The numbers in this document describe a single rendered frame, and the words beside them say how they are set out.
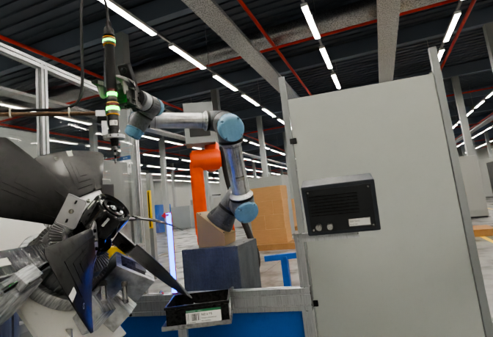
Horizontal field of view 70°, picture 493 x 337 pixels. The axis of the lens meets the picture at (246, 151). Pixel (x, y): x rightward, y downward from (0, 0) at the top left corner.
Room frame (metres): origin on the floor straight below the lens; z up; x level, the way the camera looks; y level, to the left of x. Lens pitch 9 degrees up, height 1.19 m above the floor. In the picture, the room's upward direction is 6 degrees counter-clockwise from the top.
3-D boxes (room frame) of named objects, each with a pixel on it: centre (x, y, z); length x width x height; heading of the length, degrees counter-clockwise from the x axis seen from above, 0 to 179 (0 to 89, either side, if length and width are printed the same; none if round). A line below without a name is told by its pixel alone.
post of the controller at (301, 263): (1.38, -0.16, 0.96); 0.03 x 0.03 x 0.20; 76
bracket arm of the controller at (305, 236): (1.36, -0.26, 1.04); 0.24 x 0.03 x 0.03; 76
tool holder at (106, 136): (1.16, 0.45, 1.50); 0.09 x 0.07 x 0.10; 111
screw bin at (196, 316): (1.31, 0.22, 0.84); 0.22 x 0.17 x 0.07; 92
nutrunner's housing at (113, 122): (1.16, 0.44, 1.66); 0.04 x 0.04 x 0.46
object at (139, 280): (1.22, 0.46, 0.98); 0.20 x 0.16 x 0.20; 76
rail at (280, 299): (1.49, 0.26, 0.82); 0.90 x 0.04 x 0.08; 76
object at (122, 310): (1.13, 0.45, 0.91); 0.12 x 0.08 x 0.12; 76
